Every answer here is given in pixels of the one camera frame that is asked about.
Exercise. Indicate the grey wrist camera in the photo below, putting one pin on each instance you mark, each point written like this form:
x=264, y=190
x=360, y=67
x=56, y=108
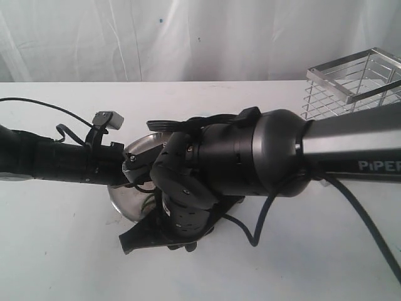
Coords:
x=108, y=120
x=137, y=166

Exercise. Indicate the green round object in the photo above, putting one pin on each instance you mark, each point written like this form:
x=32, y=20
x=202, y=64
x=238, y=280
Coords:
x=150, y=199

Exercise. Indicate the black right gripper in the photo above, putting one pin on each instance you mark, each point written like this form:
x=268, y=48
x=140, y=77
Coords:
x=178, y=225

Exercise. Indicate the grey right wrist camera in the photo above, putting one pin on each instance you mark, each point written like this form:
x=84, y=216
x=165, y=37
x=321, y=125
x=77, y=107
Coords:
x=137, y=166

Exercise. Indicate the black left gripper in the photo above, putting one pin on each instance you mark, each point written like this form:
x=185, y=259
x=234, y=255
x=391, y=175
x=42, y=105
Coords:
x=104, y=165

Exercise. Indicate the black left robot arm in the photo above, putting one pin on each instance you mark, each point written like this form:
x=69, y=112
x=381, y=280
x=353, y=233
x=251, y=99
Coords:
x=26, y=156

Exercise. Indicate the round stainless steel plate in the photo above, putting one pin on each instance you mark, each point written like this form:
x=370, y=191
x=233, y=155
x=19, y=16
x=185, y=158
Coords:
x=127, y=199

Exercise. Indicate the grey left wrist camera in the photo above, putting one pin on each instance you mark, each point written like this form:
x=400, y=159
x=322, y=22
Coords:
x=108, y=120

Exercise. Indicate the chrome wire utensil basket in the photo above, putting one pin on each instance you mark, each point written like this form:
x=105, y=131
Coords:
x=361, y=81

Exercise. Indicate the white backdrop curtain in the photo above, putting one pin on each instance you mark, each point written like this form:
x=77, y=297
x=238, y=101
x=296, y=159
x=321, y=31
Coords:
x=161, y=41

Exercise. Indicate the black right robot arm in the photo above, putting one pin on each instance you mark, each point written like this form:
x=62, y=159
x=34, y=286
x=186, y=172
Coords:
x=208, y=164

